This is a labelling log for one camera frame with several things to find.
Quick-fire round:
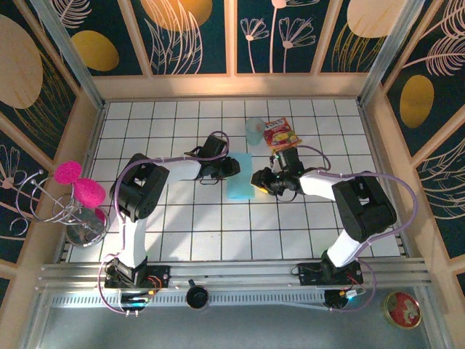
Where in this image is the red orange snack bag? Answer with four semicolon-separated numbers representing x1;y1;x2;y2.
263;117;303;153

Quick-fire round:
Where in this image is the aluminium mounting rail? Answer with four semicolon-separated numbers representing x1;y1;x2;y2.
36;257;433;292

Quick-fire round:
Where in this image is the black round knob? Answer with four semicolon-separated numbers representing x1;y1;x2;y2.
185;278;210;310

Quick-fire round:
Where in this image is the aluminium frame post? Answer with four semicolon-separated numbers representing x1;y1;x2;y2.
31;0;107;110
357;0;425;105

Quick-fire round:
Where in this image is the small black controller board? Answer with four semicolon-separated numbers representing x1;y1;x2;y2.
324;289;364;311
119;293;150;309

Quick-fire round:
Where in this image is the purple cable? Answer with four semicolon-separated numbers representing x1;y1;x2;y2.
97;130;230;317
297;144;419;314

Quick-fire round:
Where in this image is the translucent blue plastic cup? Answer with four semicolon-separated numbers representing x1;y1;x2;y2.
245;116;265;146

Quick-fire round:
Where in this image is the pink fuzzy ball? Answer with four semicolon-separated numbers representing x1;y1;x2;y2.
54;161;83;184
74;177;107;210

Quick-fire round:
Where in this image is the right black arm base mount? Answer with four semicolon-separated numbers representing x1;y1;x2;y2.
291;261;364;287

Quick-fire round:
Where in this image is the light blue paper sheet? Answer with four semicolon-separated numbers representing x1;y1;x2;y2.
225;151;255;200

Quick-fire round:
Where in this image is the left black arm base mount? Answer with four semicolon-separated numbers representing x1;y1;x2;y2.
104;265;171;290

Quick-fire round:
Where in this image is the round red tin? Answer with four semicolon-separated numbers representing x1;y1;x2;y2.
384;292;422;330

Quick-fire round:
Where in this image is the perforated metal cable tray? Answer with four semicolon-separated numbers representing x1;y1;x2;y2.
49;292;328;309

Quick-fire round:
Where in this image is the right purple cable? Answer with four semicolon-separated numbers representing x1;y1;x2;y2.
297;144;419;314

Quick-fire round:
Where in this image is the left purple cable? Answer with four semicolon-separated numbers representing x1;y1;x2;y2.
97;130;230;317

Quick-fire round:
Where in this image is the silver wire stand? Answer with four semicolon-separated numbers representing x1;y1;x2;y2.
9;169;110;248

